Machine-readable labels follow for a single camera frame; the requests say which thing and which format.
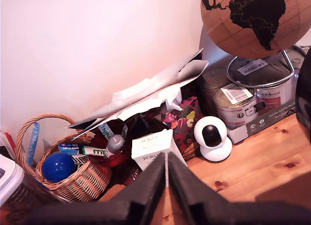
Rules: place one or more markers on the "black rice cooker lid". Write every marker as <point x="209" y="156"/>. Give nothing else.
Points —
<point x="305" y="89"/>

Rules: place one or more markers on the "white Porlex box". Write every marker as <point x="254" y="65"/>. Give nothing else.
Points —
<point x="150" y="147"/>

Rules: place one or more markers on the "bottle with grey cap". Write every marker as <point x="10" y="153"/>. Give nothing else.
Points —
<point x="115" y="143"/>

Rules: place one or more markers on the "colourful patterned bag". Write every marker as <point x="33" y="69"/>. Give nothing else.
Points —
<point x="184" y="127"/>

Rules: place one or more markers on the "green and white tube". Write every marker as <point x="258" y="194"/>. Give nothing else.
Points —
<point x="96" y="152"/>

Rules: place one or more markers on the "small silver paint can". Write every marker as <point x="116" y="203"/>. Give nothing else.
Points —
<point x="230" y="113"/>

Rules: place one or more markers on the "blue printed carton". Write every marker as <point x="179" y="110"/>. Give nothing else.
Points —
<point x="69" y="148"/>

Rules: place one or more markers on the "blue ball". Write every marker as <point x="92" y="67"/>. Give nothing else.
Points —
<point x="58" y="167"/>

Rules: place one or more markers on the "grey cardboard tray box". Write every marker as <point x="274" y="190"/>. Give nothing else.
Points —
<point x="267" y="124"/>

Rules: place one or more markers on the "plain silver tin can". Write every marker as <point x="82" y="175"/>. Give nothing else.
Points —
<point x="211" y="84"/>

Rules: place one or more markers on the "blue printed strip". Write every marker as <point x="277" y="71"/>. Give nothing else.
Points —
<point x="32" y="144"/>

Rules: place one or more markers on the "large silver paint can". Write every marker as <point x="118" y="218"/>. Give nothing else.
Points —
<point x="274" y="93"/>

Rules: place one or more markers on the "white plastic container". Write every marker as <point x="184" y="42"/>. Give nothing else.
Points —
<point x="9" y="178"/>

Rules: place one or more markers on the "cork globe on metal stand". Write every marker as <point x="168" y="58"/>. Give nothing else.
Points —
<point x="218" y="28"/>

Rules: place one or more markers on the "white dome security camera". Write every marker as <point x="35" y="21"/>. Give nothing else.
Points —
<point x="212" y="135"/>

